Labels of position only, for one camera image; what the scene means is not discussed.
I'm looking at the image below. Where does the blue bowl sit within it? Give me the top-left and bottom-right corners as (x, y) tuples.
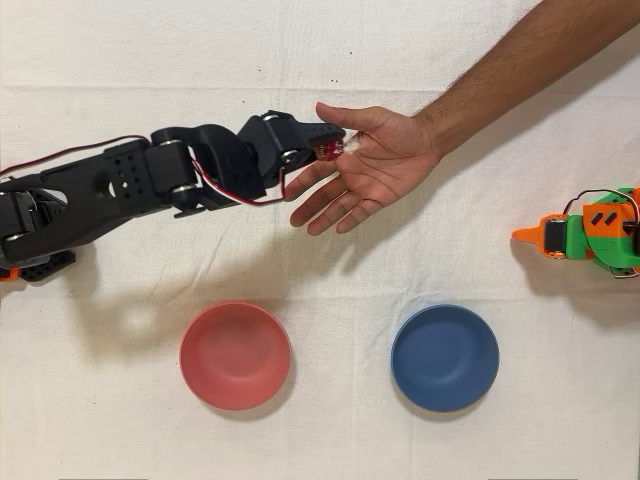
(390, 303), (500, 413)

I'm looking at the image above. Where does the gripper servo cable loop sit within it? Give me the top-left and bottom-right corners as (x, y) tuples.
(188, 157), (290, 207)

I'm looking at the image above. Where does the red candy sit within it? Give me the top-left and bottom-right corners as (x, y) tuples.
(310, 132), (365, 162)

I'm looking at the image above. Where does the red bowl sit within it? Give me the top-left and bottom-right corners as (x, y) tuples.
(178, 300), (293, 412)

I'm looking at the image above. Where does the orange arm servo cable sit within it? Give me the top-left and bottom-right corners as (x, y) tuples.
(561, 188), (640, 224)

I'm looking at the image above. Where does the white tablecloth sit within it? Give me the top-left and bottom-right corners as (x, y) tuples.
(0, 0), (640, 480)

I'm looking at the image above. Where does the person's forearm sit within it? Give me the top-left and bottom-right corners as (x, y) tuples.
(412, 0), (640, 160)

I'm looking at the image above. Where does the person's hand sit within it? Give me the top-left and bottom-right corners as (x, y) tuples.
(283, 101), (444, 237)

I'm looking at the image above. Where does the red white arm cable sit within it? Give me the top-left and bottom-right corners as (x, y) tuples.
(0, 133), (151, 177)

